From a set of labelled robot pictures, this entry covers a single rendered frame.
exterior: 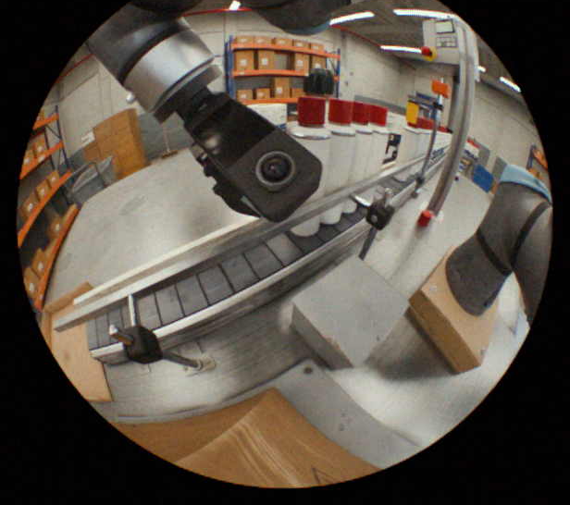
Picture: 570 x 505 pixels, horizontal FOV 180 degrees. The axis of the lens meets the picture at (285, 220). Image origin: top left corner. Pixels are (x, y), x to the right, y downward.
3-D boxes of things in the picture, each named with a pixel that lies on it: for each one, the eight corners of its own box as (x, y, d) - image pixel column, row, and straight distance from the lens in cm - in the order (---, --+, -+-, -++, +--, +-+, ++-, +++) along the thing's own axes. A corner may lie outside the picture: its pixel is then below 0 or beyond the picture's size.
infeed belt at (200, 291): (431, 156, 139) (432, 152, 138) (440, 162, 138) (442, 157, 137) (98, 319, 44) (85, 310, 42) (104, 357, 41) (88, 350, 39)
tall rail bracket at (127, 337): (190, 328, 30) (118, 264, 18) (210, 370, 28) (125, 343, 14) (174, 335, 31) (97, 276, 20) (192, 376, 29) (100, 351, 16)
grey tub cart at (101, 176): (102, 220, 323) (77, 166, 304) (130, 201, 309) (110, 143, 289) (98, 255, 248) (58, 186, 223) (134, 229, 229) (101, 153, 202)
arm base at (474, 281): (454, 245, 47) (476, 209, 44) (491, 286, 50) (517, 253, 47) (435, 277, 34) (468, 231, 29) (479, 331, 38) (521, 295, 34)
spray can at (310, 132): (304, 214, 34) (312, 96, 26) (325, 229, 31) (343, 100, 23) (281, 225, 31) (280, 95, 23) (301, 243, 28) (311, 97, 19)
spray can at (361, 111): (341, 196, 40) (355, 101, 34) (360, 208, 38) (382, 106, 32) (325, 204, 37) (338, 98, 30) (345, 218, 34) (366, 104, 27)
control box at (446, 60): (442, 75, 76) (441, 33, 83) (479, 83, 66) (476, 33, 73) (423, 63, 69) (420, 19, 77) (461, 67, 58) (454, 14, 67)
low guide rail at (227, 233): (410, 159, 82) (411, 154, 82) (412, 160, 82) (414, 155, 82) (80, 305, 41) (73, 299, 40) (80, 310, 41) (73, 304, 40)
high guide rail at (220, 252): (428, 155, 80) (428, 152, 80) (430, 156, 80) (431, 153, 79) (58, 326, 36) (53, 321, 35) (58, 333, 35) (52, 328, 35)
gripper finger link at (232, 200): (272, 192, 23) (232, 143, 19) (280, 199, 22) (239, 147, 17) (246, 218, 23) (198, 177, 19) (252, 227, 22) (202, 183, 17)
